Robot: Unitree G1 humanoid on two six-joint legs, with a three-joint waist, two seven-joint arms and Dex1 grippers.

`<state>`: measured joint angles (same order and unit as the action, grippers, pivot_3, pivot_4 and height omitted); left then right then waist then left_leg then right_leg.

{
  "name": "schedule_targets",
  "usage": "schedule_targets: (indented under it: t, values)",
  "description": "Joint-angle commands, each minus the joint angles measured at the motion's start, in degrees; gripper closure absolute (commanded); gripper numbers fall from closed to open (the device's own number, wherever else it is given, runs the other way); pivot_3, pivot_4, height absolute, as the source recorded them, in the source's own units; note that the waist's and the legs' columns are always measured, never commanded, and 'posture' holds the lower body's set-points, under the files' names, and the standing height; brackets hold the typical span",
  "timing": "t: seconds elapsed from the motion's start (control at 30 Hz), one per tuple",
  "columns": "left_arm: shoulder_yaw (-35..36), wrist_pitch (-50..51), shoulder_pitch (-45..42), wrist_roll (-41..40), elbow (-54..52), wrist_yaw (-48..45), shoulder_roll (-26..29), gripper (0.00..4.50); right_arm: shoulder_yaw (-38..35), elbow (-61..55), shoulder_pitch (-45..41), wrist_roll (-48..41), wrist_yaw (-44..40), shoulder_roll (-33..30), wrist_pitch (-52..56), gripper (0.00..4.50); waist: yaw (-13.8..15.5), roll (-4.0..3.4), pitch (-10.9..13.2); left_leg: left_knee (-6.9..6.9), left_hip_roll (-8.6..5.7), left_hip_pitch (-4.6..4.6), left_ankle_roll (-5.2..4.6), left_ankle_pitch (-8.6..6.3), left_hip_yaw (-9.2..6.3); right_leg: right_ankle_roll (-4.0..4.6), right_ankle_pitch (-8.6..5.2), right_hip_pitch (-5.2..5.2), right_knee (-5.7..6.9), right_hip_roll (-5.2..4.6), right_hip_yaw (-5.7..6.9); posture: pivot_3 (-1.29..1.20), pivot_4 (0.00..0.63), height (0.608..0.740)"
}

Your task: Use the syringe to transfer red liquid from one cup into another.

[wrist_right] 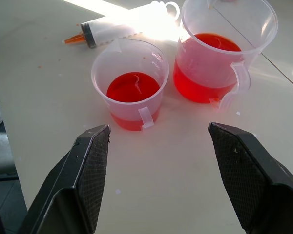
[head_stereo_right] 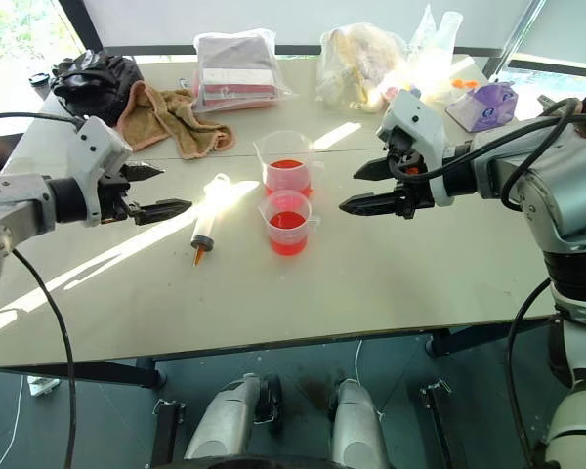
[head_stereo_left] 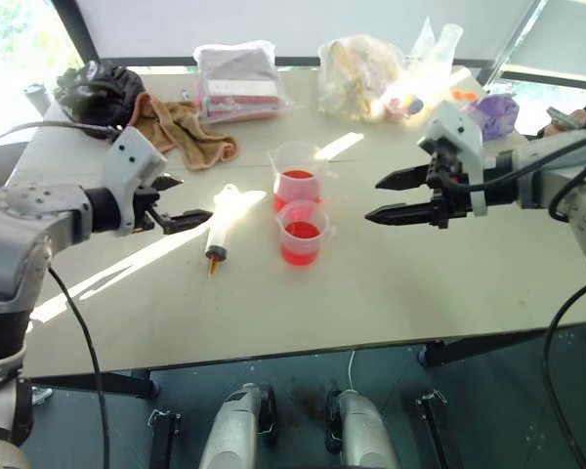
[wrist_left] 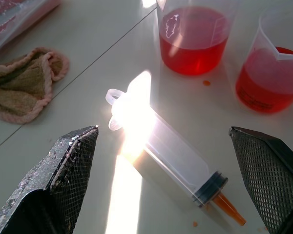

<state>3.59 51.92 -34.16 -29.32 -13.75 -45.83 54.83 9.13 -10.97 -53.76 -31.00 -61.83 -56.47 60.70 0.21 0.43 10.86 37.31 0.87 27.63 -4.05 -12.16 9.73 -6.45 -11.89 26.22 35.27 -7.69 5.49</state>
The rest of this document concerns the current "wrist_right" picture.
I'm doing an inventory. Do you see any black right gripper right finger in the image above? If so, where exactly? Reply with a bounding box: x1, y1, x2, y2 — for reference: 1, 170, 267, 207
208, 122, 293, 234

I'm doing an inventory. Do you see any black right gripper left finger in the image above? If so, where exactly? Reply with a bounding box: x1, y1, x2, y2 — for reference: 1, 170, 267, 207
17, 124, 111, 234

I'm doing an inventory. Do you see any small beaker with red liquid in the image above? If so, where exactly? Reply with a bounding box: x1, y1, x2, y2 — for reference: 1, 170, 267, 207
91, 38, 170, 132

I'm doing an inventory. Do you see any large beaker with red liquid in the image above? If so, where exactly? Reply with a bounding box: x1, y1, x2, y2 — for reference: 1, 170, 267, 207
173, 0, 279, 111

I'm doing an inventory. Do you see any large clear plastic syringe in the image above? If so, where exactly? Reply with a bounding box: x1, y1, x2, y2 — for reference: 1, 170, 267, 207
64, 1, 181, 49

